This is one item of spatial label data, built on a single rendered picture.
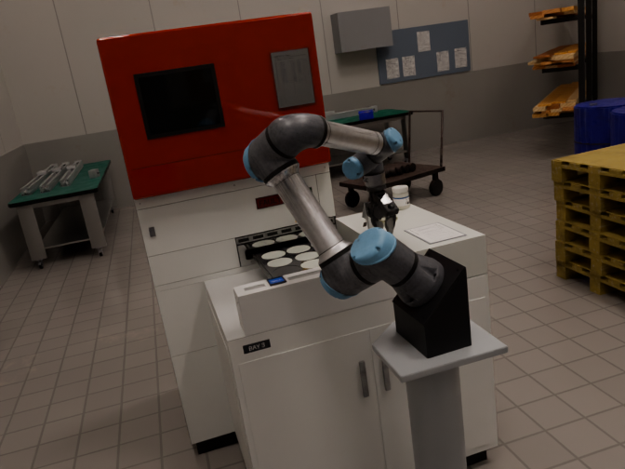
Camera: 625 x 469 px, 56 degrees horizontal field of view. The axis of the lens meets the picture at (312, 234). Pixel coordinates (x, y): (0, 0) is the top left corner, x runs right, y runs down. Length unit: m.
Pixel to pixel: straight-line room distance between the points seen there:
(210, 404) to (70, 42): 6.74
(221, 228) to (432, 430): 1.18
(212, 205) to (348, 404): 0.95
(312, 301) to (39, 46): 7.30
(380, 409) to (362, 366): 0.21
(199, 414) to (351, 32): 7.01
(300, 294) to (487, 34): 8.68
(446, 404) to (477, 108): 8.66
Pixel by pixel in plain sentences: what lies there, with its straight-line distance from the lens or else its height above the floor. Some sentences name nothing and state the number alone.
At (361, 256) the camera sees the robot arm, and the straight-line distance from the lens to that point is 1.56.
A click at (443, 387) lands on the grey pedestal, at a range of 1.77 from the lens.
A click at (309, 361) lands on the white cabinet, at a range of 2.03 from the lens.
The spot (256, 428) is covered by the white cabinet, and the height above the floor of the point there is 0.48.
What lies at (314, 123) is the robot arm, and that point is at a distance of 1.65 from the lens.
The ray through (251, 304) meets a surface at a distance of 1.90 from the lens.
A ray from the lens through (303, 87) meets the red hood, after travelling 2.41.
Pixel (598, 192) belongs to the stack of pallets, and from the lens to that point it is 3.82.
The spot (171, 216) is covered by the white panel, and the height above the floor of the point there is 1.12.
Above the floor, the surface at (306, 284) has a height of 0.95.
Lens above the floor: 1.64
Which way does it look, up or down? 16 degrees down
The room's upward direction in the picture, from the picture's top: 8 degrees counter-clockwise
